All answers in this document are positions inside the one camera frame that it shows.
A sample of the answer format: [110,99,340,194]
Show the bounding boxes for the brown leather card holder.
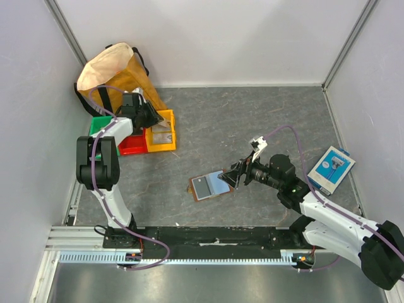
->
[187,170,234,202]

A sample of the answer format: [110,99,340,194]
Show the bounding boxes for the white VIP card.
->
[153,133,173,145]

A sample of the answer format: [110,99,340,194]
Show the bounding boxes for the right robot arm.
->
[218,154,403,290]

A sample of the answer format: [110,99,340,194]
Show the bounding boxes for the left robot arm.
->
[76,88,163,248]

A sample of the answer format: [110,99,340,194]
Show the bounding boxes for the silver VIP card in bin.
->
[151,124,171,133]

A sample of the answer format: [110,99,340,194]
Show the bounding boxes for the yellow plastic bin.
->
[145,109,176,153]

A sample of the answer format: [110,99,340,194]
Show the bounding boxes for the red plastic bin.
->
[118,129,148,156]

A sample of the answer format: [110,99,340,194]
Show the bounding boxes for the green plastic bin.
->
[88,114,121,157]

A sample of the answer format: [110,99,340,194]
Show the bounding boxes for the tan paper tote bag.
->
[73,42,167,117]

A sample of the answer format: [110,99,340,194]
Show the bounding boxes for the blue razor box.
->
[307,146,356,196]

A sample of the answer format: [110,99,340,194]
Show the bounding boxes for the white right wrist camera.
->
[249,136,268,162]

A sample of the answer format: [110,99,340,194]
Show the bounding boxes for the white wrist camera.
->
[249,136,268,162]
[132,87,147,106]

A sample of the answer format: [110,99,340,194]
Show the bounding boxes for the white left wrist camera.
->
[132,87,147,106]

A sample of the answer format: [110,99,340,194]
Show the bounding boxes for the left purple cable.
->
[89,85,171,272]

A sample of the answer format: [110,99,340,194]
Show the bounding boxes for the blue slotted cable duct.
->
[59,251,299,264]

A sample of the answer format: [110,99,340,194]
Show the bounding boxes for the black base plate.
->
[94,225,312,251]

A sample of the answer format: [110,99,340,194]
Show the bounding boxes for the aluminium corner post left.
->
[44,0,87,66]

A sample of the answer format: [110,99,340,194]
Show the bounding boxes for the aluminium corner post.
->
[44,0,87,66]
[321,0,379,93]

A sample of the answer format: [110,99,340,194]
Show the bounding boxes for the aluminium front rail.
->
[44,225,391,253]

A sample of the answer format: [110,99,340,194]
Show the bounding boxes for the aluminium corner post right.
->
[321,0,379,93]

